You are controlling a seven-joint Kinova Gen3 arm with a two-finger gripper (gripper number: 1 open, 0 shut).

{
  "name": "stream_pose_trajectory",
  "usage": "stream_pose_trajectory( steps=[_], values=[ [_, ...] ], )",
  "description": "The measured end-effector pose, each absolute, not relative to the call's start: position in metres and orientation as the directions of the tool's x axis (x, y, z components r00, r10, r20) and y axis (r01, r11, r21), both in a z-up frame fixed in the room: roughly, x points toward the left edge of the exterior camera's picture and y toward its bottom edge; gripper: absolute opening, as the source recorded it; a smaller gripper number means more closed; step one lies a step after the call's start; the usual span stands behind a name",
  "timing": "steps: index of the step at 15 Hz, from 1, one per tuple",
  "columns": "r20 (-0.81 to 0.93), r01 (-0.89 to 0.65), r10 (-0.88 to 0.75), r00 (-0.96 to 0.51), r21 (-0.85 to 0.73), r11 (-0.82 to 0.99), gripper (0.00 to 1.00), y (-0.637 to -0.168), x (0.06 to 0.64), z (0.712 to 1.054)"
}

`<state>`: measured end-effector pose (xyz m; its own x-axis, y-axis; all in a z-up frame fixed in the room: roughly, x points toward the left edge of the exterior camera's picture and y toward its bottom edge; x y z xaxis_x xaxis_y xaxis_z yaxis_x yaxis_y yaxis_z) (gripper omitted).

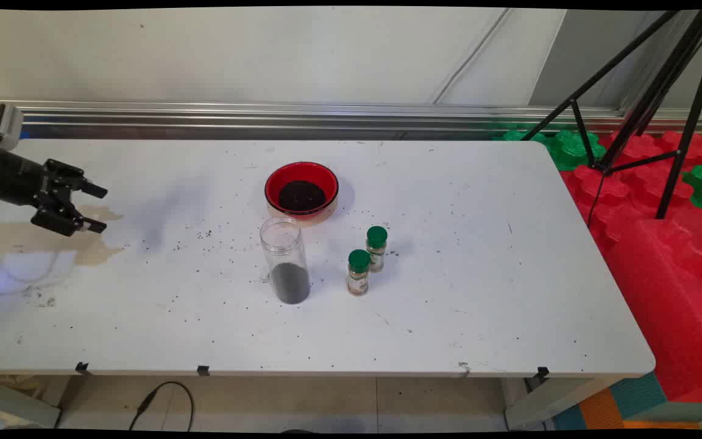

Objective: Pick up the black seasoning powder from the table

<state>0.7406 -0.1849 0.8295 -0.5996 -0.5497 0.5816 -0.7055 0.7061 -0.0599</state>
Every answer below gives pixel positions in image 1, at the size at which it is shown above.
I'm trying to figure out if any red bowl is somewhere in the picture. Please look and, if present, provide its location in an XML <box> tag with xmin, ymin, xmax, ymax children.
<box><xmin>264</xmin><ymin>162</ymin><xmax>339</xmax><ymax>219</ymax></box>

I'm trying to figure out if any thin tripod cable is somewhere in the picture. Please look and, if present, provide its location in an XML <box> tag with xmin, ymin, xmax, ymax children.
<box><xmin>587</xmin><ymin>174</ymin><xmax>609</xmax><ymax>227</ymax></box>

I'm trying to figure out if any black floor cable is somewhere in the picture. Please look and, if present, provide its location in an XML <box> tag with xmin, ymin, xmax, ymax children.
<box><xmin>129</xmin><ymin>382</ymin><xmax>196</xmax><ymax>431</ymax></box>

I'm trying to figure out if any black granules heap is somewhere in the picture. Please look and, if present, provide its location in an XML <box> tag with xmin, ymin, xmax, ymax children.
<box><xmin>269</xmin><ymin>262</ymin><xmax>311</xmax><ymax>305</ymax></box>
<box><xmin>278</xmin><ymin>180</ymin><xmax>327</xmax><ymax>213</ymax></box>

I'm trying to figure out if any grey table leg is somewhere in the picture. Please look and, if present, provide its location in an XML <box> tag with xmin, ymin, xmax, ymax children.
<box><xmin>503</xmin><ymin>376</ymin><xmax>632</xmax><ymax>430</ymax></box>
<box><xmin>0</xmin><ymin>377</ymin><xmax>62</xmax><ymax>429</ymax></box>

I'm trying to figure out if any white wall cable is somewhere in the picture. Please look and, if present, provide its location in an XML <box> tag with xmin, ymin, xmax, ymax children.
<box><xmin>430</xmin><ymin>9</ymin><xmax>511</xmax><ymax>104</ymax></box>

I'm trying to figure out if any red foam puzzle mat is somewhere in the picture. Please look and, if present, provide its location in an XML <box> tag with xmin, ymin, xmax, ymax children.
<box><xmin>558</xmin><ymin>130</ymin><xmax>702</xmax><ymax>257</ymax></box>

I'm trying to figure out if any teal orange foam mat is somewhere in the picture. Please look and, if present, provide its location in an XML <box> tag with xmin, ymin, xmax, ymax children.
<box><xmin>551</xmin><ymin>371</ymin><xmax>702</xmax><ymax>431</ymax></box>

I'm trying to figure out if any black tripod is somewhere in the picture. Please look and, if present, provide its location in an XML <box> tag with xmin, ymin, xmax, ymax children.
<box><xmin>520</xmin><ymin>9</ymin><xmax>702</xmax><ymax>220</ymax></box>

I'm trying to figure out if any aluminium rail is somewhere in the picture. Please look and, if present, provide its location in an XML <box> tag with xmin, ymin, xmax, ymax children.
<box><xmin>0</xmin><ymin>99</ymin><xmax>702</xmax><ymax>142</ymax></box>

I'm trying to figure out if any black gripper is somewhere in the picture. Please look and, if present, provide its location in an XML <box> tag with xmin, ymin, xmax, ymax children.
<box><xmin>0</xmin><ymin>144</ymin><xmax>108</xmax><ymax>238</ymax></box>

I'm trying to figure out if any green capped spice bottle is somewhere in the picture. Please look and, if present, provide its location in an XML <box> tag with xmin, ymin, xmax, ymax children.
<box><xmin>366</xmin><ymin>226</ymin><xmax>388</xmax><ymax>273</ymax></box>
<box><xmin>346</xmin><ymin>249</ymin><xmax>372</xmax><ymax>296</ymax></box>

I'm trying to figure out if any clear plastic jar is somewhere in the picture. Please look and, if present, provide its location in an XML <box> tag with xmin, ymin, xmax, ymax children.
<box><xmin>260</xmin><ymin>216</ymin><xmax>312</xmax><ymax>305</ymax></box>

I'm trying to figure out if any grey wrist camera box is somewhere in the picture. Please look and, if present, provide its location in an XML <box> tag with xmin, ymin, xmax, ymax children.
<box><xmin>0</xmin><ymin>104</ymin><xmax>24</xmax><ymax>152</ymax></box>

